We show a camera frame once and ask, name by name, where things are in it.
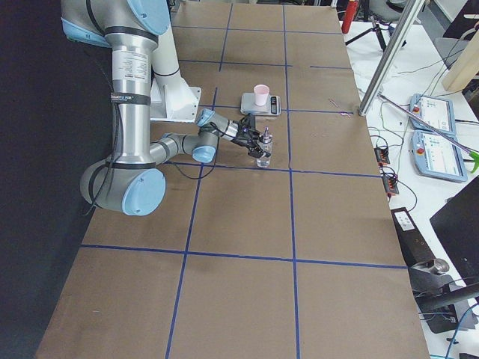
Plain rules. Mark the black monitor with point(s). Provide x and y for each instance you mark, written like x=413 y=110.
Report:
x=456 y=227

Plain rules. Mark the orange black connector block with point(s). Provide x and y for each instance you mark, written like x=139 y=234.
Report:
x=382 y=157

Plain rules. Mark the red cylinder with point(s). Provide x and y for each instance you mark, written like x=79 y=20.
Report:
x=349 y=15

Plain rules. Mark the black camera stand clamp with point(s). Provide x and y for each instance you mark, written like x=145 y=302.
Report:
x=441 y=301

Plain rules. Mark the blue teach pendant tablet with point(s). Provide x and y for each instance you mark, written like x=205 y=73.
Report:
x=435 y=111

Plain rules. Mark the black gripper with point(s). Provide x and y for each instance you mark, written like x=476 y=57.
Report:
x=244 y=141

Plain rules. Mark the wooden board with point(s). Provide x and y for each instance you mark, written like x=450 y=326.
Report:
x=465 y=68

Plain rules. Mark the metal reacher grabber tool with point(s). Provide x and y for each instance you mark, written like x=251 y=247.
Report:
x=464 y=148

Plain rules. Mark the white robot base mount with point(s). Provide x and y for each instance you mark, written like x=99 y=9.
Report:
x=172 y=99

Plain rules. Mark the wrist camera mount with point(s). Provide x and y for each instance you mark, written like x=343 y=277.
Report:
x=247 y=123

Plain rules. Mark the pink cup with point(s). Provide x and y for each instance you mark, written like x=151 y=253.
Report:
x=261 y=94

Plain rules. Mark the brown paper table cover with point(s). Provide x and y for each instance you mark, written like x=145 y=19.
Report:
x=298 y=260

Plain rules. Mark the aluminium frame post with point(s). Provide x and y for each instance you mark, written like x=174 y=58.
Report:
x=407 y=18

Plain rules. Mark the clear glass sauce bottle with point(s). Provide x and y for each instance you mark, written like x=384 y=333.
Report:
x=265 y=142

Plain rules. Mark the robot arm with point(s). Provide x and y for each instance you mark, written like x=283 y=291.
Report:
x=128 y=180

